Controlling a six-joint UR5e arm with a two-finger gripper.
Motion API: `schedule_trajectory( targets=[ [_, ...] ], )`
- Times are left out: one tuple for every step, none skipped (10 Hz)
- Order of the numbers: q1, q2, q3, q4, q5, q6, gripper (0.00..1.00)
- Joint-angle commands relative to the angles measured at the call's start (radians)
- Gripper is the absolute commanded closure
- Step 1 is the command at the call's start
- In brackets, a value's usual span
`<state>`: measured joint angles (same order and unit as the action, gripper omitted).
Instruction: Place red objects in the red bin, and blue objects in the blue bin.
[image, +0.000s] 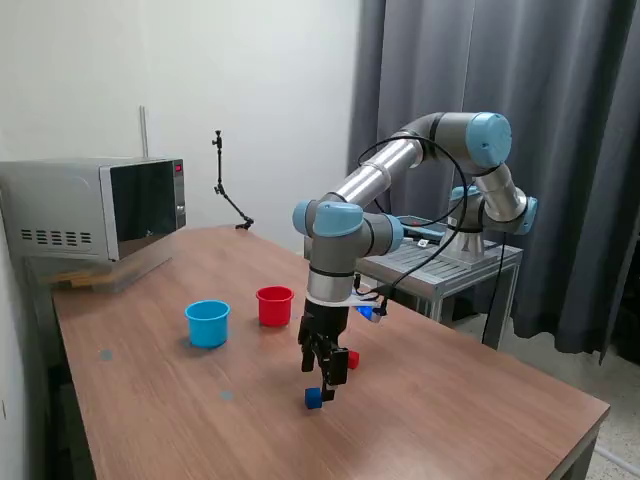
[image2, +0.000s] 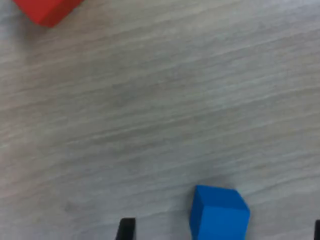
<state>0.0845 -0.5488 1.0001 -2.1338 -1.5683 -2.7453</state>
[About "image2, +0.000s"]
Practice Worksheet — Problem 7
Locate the blue cube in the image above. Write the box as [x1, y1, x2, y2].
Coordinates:
[188, 184, 251, 240]

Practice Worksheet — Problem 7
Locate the red cube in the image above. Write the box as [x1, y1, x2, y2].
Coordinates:
[11, 0, 85, 29]

